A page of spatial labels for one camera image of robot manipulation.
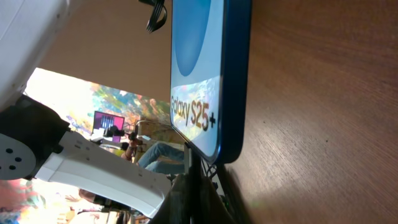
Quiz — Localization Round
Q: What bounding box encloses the purple lit monitor screen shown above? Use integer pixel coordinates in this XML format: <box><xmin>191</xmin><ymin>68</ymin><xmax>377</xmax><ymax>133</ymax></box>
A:
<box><xmin>91</xmin><ymin>111</ymin><xmax>125</xmax><ymax>137</ymax></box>

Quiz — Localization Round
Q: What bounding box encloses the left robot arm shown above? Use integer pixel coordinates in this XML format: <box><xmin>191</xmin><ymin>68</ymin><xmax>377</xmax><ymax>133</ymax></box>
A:
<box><xmin>1</xmin><ymin>1</ymin><xmax>172</xmax><ymax>218</ymax></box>

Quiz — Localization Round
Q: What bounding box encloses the seated person in jeans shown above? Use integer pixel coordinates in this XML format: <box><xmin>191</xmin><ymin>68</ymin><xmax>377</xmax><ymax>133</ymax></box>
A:
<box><xmin>120</xmin><ymin>133</ymin><xmax>186</xmax><ymax>175</ymax></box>

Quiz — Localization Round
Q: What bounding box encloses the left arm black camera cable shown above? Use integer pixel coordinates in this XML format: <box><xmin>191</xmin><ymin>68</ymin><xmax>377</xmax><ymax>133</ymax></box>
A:
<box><xmin>138</xmin><ymin>0</ymin><xmax>169</xmax><ymax>34</ymax></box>

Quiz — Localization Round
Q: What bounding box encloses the blue Galaxy smartphone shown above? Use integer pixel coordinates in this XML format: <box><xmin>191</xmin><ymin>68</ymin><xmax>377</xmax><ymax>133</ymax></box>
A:
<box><xmin>170</xmin><ymin>0</ymin><xmax>252</xmax><ymax>164</ymax></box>

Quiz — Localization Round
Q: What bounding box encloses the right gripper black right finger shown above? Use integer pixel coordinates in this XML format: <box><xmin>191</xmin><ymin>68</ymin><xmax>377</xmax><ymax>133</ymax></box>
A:
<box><xmin>203</xmin><ymin>165</ymin><xmax>252</xmax><ymax>224</ymax></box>

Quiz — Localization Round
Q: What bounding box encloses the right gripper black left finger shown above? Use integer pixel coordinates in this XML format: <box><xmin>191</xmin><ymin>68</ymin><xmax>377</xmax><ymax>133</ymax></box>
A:
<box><xmin>157</xmin><ymin>174</ymin><xmax>192</xmax><ymax>224</ymax></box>

